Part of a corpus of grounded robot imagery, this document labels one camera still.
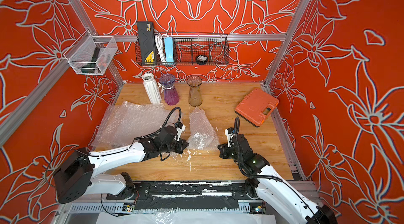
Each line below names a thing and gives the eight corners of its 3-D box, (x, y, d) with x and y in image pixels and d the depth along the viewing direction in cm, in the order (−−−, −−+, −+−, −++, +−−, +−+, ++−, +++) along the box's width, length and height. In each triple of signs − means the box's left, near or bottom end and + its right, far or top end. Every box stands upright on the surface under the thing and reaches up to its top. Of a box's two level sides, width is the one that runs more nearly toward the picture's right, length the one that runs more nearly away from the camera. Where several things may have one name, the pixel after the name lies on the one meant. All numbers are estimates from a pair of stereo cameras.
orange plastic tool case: (232, 111, 104) (233, 106, 100) (252, 90, 116) (254, 86, 112) (258, 129, 95) (260, 125, 91) (277, 105, 107) (280, 100, 103)
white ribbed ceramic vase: (149, 103, 108) (140, 81, 91) (152, 95, 113) (143, 73, 96) (160, 103, 108) (152, 81, 91) (162, 95, 113) (155, 73, 96)
